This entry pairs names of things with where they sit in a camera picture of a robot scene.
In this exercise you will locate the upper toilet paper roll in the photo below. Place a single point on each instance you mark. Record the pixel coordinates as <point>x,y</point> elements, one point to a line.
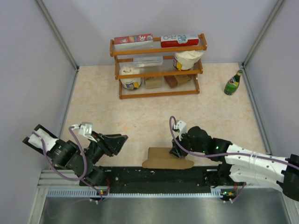
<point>185,60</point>

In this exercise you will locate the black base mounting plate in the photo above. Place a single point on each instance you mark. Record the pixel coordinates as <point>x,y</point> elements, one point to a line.
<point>159,181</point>

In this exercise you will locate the brown cardboard box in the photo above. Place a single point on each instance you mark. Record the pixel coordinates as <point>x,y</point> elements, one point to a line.
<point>160,158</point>

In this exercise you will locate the red white wrap box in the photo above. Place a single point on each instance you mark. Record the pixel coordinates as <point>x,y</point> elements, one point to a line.
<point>178,40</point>

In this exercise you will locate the aluminium frame rail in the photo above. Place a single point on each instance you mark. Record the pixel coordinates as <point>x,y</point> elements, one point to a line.
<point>49,179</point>

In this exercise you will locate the red white foil box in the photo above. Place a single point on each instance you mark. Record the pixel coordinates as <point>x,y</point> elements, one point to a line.
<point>143,41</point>

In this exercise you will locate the orange wooden shelf rack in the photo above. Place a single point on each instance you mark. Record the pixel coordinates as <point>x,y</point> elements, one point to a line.
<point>166,69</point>

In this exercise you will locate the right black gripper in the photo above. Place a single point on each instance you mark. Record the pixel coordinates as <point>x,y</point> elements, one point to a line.
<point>176,150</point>

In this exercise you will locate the lower toilet paper roll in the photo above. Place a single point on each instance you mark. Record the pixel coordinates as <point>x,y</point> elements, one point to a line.
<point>130,83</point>

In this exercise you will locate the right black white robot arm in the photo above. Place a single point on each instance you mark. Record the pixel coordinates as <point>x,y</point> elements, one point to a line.
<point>238,164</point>

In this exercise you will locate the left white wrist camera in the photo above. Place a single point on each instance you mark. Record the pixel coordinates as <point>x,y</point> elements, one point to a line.
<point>84,129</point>

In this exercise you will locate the toilet paper roll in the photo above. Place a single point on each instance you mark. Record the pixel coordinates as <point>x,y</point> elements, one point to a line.
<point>130,83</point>
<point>185,60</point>

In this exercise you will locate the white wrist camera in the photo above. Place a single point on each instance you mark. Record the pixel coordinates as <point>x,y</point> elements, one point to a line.
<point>180,127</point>
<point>84,129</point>

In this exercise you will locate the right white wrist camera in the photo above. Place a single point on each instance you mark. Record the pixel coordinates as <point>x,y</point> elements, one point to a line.
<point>180,127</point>

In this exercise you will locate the clear plastic container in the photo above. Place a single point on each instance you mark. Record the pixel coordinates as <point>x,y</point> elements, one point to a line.
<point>149,61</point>

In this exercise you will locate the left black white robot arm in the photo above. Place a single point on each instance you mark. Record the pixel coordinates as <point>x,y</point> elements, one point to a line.
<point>81,156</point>

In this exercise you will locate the red-brown scouring pad pack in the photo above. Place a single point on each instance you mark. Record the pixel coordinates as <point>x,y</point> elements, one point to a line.
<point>174,81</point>

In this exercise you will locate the green glass bottle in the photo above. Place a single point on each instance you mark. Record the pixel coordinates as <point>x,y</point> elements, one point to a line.
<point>233,84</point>

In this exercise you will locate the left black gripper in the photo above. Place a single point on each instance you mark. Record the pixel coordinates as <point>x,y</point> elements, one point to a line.
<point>110,144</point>

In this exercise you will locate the beige sponge pack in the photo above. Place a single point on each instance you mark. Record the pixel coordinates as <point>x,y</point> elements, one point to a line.
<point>152,82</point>

